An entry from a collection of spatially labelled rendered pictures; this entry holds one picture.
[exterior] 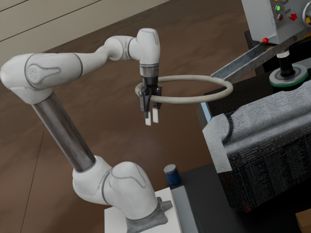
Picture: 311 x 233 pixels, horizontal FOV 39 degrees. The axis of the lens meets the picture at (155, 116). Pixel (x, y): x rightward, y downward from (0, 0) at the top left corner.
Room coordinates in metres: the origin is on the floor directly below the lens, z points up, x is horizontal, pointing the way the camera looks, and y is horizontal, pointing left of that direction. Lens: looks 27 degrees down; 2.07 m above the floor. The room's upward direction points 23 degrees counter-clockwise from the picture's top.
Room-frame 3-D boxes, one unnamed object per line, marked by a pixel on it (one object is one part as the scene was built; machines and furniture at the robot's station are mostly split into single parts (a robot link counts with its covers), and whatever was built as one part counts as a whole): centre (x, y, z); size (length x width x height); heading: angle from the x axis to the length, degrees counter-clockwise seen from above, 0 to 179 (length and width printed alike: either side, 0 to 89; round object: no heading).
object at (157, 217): (1.54, 0.19, 0.88); 0.22 x 0.18 x 0.06; 89
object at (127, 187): (1.55, 0.21, 1.02); 0.18 x 0.16 x 0.22; 47
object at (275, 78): (2.24, -0.80, 0.85); 0.21 x 0.21 x 0.01
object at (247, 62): (2.20, -0.70, 1.06); 0.69 x 0.19 x 0.05; 111
